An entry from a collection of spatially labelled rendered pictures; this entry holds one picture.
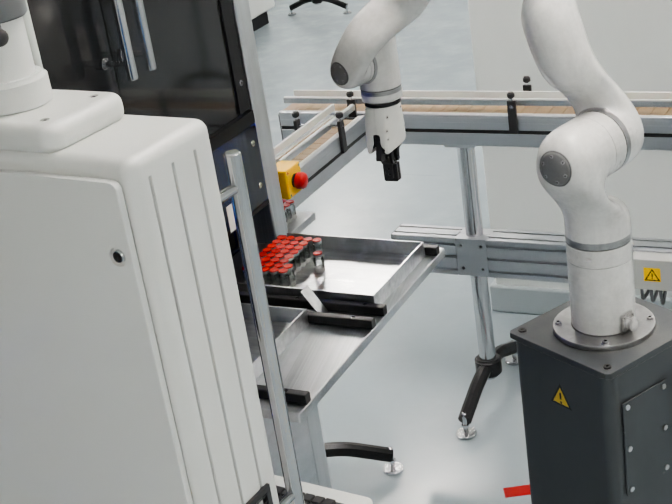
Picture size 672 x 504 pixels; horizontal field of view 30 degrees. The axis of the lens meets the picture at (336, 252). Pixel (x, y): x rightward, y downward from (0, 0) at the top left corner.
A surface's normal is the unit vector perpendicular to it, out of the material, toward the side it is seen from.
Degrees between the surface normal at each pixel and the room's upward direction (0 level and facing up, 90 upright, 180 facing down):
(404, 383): 0
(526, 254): 90
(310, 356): 0
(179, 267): 90
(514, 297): 90
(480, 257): 90
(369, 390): 0
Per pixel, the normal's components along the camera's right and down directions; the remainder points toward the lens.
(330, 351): -0.14, -0.90
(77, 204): -0.52, 0.41
